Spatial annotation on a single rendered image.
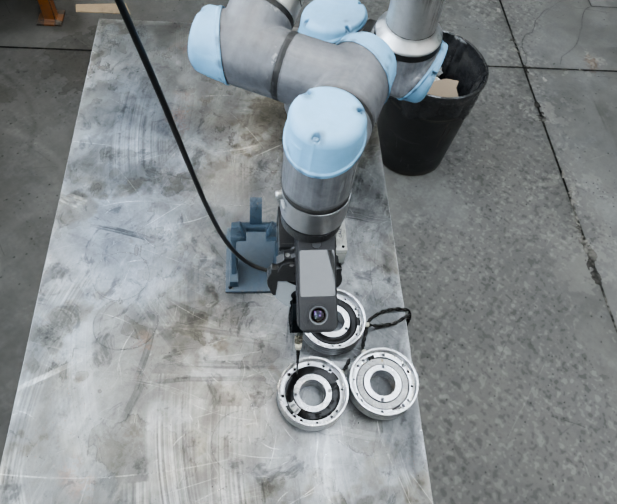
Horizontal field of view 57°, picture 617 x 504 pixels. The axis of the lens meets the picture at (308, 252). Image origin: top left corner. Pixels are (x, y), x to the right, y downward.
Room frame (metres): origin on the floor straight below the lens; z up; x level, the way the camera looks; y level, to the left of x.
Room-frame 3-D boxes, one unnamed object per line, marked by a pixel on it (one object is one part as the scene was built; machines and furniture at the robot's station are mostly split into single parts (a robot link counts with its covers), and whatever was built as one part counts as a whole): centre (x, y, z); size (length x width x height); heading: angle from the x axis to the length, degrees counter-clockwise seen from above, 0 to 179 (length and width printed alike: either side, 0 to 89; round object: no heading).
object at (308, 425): (0.27, -0.04, 0.82); 0.10 x 0.10 x 0.04
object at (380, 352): (0.31, -0.14, 0.82); 0.10 x 0.10 x 0.04
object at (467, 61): (1.57, -0.32, 0.21); 0.34 x 0.34 x 0.43
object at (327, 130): (0.39, 0.00, 1.23); 0.09 x 0.08 x 0.11; 168
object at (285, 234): (0.39, 0.00, 1.07); 0.09 x 0.08 x 0.12; 12
